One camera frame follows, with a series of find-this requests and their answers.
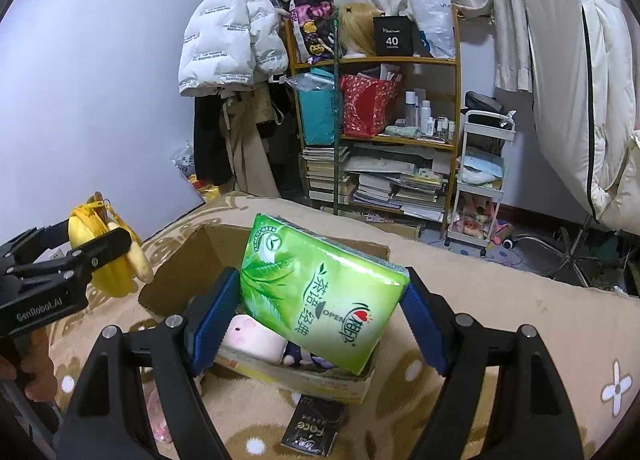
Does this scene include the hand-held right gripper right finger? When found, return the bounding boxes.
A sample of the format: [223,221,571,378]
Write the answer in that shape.
[400,267,586,460]

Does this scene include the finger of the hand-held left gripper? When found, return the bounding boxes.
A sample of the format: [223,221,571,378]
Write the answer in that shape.
[10,227,132,285]
[0,220,75,271]

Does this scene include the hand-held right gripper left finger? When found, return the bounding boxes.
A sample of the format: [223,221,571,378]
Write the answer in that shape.
[59,267,242,460]

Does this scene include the yellow plush toy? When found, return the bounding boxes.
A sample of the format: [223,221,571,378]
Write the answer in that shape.
[67,195,155,298]

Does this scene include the pink round plush toy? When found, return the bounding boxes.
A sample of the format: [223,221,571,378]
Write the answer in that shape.
[222,314,287,366]

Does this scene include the cardboard box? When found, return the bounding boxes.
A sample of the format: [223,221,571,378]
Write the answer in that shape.
[137,222,391,406]

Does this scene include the white-haired purple plush doll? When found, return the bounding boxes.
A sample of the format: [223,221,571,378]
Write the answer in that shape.
[282,342,338,372]

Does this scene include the green tissue pack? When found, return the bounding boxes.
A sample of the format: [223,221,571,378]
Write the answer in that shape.
[239,212,411,376]

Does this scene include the person's left hand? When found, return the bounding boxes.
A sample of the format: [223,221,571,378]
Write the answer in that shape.
[0,330,57,403]

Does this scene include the beige printed blanket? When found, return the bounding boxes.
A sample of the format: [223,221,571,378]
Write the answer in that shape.
[45,192,640,460]

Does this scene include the pink tissue pack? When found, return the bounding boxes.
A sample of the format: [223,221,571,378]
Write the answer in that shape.
[149,385,173,443]

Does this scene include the heap of plastic bags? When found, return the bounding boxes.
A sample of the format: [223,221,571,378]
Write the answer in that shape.
[170,142,221,203]

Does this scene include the pile of books and papers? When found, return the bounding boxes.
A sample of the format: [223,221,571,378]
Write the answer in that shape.
[350,145,453,223]

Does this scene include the black tissue pack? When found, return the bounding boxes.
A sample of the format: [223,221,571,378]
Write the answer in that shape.
[280,394,348,456]

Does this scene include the black hanging coat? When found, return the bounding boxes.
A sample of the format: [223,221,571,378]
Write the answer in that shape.
[192,94,236,188]

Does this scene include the metal chair base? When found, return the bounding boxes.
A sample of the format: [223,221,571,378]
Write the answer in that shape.
[510,217,598,285]

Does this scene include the beige hanging trousers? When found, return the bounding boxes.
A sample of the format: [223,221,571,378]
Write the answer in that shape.
[220,90,281,198]

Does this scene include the stack of books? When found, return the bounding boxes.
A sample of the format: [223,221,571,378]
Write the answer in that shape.
[301,146,353,205]

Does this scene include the green pole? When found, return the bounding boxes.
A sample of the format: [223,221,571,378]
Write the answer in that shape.
[330,4,343,217]

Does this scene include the row of small bottles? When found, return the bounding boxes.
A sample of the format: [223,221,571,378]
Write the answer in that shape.
[400,90,457,138]

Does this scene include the white trolley cart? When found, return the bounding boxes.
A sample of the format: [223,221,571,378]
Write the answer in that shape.
[445,110,516,258]

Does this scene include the red gift bag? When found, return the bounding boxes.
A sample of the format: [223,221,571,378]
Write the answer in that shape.
[341,74,399,138]

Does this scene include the teal bag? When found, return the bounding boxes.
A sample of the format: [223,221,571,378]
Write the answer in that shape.
[295,67,338,147]

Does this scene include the white puffer jacket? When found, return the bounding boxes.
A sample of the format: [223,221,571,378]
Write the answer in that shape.
[179,0,291,98]

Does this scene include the cream quilt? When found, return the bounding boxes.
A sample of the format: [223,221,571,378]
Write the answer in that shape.
[592,130,640,238]

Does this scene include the wooden shelf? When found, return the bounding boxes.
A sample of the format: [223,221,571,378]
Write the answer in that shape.
[285,4,462,241]

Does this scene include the black box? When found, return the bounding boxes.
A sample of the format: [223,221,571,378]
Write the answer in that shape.
[372,14,413,58]

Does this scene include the blond wig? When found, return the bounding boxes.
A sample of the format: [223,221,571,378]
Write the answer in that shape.
[337,4,383,59]

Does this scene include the clear plastic bag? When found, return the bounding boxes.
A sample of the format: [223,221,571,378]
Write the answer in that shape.
[406,0,458,59]

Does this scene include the purple and black printed bag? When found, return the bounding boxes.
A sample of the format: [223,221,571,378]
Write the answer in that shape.
[290,0,337,65]

